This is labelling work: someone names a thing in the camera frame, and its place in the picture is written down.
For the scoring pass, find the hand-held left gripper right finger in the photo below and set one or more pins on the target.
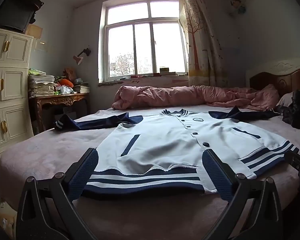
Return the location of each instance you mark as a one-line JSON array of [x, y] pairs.
[[216, 172]]

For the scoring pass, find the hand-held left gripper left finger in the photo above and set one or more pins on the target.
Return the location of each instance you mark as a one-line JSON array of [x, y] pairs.
[[84, 172]]

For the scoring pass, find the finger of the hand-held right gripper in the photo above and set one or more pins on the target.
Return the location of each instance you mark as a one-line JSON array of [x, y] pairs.
[[299, 163]]

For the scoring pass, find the white and navy jacket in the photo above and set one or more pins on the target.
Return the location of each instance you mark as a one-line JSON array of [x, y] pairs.
[[165, 142]]

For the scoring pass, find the black fuzzy bag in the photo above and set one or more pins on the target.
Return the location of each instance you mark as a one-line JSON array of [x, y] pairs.
[[299, 110]]

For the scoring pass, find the bed with pink sheet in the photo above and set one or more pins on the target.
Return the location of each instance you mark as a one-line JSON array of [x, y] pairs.
[[52, 150]]

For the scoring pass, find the white pillow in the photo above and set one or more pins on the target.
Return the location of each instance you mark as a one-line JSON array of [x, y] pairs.
[[285, 100]]

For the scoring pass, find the wooden headboard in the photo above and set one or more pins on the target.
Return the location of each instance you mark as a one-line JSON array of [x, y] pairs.
[[277, 77]]

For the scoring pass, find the carved wooden desk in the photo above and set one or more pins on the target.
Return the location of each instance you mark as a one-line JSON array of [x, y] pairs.
[[59, 100]]

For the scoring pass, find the pink quilt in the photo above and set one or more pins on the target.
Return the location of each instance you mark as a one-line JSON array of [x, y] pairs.
[[190, 95]]

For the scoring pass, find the stack of books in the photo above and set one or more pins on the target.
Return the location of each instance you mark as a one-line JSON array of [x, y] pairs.
[[81, 88]]

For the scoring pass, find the clear plastic bag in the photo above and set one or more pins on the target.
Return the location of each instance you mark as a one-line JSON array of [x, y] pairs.
[[66, 90]]

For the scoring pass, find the orange plush toy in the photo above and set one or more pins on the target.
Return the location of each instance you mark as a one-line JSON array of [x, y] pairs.
[[64, 83]]

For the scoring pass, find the stack of papers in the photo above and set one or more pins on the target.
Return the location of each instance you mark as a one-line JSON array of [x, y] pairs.
[[41, 85]]

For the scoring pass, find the brown plush toy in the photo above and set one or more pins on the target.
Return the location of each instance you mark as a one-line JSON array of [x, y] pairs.
[[70, 73]]

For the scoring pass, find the books on windowsill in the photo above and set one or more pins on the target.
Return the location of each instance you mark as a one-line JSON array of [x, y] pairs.
[[167, 71]]

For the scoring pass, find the cream storage cabinet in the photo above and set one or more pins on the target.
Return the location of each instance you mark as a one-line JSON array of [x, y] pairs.
[[9, 80]]

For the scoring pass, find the tree print curtain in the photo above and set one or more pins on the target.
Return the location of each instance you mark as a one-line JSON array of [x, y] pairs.
[[202, 42]]

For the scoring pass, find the white framed window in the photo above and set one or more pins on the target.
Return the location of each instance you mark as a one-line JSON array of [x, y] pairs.
[[145, 50]]

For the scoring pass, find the pink wall lamp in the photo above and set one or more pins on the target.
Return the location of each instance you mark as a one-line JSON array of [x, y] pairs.
[[79, 58]]

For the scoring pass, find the paper sheet on wall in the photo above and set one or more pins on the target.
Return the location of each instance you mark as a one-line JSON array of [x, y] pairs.
[[34, 31]]

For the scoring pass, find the wall decoration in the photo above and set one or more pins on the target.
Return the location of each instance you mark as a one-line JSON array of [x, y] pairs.
[[237, 6]]

